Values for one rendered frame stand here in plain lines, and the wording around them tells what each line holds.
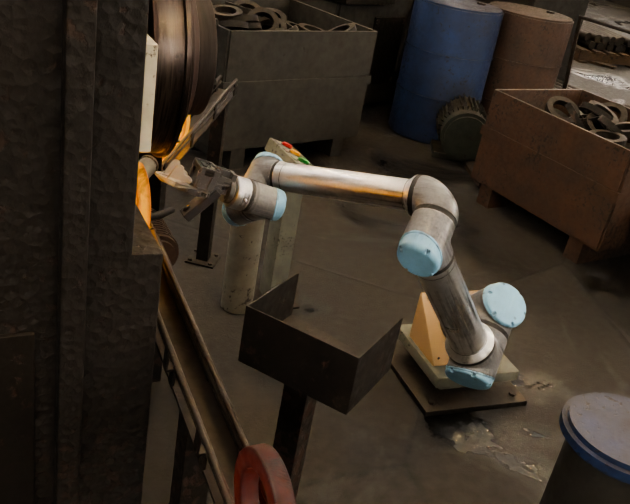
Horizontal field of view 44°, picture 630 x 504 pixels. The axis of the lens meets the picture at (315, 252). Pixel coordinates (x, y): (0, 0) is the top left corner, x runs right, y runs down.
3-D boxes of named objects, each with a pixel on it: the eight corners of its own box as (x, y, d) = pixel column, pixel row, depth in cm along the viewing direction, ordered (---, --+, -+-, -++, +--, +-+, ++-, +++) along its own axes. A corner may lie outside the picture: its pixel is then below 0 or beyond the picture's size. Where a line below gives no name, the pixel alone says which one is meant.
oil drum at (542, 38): (487, 150, 523) (524, 16, 483) (439, 120, 569) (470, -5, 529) (554, 150, 549) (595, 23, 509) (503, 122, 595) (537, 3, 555)
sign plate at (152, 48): (138, 152, 129) (146, 44, 121) (107, 102, 149) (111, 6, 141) (152, 152, 130) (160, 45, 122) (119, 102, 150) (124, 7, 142)
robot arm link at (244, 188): (231, 202, 216) (243, 217, 209) (216, 197, 214) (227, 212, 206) (244, 173, 214) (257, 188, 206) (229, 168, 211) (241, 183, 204)
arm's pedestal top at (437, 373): (469, 328, 291) (472, 319, 289) (516, 380, 265) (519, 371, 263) (394, 333, 279) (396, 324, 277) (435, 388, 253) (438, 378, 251)
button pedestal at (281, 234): (263, 315, 290) (287, 162, 263) (241, 283, 309) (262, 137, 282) (301, 312, 297) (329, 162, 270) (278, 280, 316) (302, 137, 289)
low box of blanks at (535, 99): (679, 256, 411) (728, 139, 382) (589, 273, 372) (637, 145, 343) (550, 186, 478) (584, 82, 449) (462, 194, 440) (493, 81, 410)
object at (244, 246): (226, 316, 286) (243, 187, 263) (216, 299, 295) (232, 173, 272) (256, 313, 291) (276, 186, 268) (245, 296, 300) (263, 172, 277)
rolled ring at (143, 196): (135, 150, 188) (121, 150, 187) (154, 180, 174) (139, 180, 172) (130, 218, 197) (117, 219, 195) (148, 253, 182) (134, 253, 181)
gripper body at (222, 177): (192, 155, 204) (232, 168, 211) (180, 184, 206) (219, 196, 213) (201, 166, 198) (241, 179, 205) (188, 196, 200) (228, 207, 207)
